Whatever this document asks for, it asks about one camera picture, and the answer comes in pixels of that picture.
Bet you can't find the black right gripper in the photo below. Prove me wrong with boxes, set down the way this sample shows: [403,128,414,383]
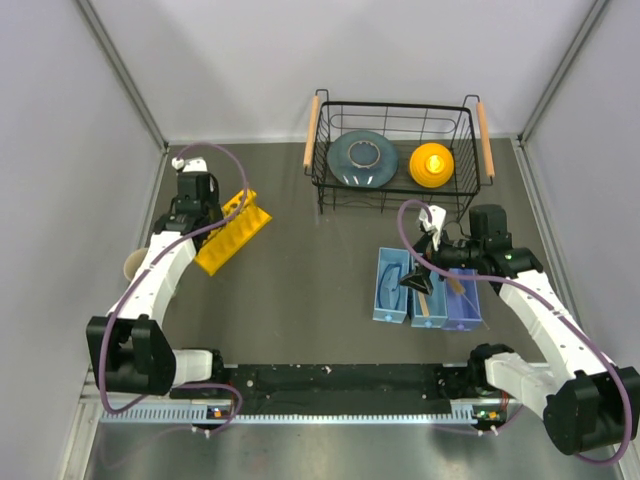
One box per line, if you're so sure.
[399,226,484,295]

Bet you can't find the wooden test tube holder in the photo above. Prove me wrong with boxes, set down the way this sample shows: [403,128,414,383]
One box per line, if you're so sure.
[417,293,430,317]

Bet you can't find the blue safety goggles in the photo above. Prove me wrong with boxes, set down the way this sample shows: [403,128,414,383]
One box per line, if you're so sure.
[375,262,407,310]

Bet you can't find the wire test tube brush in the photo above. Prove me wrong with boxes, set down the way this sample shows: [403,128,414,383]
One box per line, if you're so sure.
[447,279,489,331]

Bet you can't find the black wire basket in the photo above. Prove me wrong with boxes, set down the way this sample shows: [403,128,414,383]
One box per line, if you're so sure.
[303,89,495,220]

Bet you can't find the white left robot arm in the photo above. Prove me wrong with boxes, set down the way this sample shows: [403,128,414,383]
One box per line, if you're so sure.
[86,172,227,397]

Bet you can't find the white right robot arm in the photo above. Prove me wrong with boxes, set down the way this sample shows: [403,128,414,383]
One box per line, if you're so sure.
[401,200,639,466]

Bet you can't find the light blue middle bin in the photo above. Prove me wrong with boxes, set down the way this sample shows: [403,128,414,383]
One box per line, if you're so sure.
[409,272,448,329]

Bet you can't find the light blue bin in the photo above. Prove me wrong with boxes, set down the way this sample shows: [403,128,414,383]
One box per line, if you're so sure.
[409,272,448,329]
[372,247,410,324]

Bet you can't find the light blue left bin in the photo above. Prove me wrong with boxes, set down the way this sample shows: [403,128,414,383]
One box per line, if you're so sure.
[372,247,410,324]

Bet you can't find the yellow test tube rack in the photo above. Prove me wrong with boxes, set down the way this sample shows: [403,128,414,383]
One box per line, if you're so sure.
[194,190,272,276]

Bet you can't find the beige ceramic mug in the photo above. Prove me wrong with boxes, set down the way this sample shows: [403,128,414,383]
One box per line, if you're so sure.
[123,247,148,282]

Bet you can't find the yellow ribbed bowl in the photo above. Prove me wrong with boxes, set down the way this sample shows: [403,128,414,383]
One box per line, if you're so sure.
[409,142,455,189]

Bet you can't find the blue ceramic plate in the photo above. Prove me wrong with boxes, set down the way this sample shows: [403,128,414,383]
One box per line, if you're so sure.
[327,130,399,189]

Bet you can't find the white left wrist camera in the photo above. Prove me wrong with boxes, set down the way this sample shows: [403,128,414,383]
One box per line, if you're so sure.
[171,157,209,173]

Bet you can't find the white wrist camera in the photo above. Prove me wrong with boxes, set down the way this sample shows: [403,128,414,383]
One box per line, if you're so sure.
[418,205,447,251]
[171,157,209,173]

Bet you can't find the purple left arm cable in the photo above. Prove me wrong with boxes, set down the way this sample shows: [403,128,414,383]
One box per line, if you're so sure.
[97,143,250,434]

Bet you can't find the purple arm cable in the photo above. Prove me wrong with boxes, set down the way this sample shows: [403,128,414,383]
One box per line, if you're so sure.
[97,143,250,434]
[398,199,632,467]

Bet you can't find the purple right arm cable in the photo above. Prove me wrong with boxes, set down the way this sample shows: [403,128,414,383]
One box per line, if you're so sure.
[398,199,632,467]

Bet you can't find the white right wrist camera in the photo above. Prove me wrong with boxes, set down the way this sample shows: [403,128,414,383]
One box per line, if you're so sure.
[418,205,447,251]

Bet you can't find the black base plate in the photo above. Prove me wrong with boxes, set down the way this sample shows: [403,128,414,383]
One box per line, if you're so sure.
[214,364,509,416]

